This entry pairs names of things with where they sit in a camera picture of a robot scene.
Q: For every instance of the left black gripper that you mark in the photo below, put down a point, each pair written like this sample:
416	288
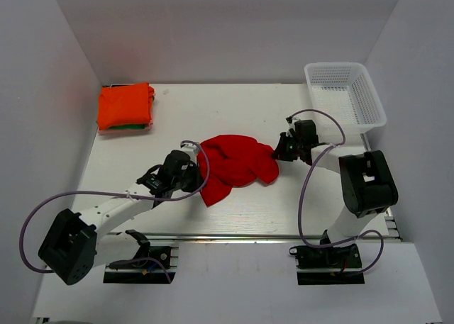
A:
194	167

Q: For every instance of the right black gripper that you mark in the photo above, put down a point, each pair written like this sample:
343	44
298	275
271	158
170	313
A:
280	153

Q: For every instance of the red t shirt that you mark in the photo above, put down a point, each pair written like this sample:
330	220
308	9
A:
232	161

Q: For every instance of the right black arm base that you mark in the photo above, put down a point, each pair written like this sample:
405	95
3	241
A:
339	265

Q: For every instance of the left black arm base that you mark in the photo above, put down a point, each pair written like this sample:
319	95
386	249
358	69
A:
133	258

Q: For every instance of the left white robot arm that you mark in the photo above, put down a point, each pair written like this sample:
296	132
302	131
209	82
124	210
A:
76	241

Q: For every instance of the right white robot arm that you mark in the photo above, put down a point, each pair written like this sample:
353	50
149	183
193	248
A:
367	185

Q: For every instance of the pink folded t shirt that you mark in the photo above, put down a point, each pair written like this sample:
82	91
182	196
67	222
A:
106	132

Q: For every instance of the orange folded t shirt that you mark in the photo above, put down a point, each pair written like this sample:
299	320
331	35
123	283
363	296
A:
126	104

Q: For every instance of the white plastic mesh basket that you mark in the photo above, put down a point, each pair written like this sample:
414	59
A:
345	91

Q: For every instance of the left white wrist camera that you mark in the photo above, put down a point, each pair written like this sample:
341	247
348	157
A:
190	148

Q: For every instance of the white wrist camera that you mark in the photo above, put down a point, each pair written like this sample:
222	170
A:
291	127
190	148

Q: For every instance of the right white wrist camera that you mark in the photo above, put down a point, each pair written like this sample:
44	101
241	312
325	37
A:
291	127

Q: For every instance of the aluminium table edge rail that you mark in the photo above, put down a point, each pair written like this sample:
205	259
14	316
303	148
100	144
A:
156	236

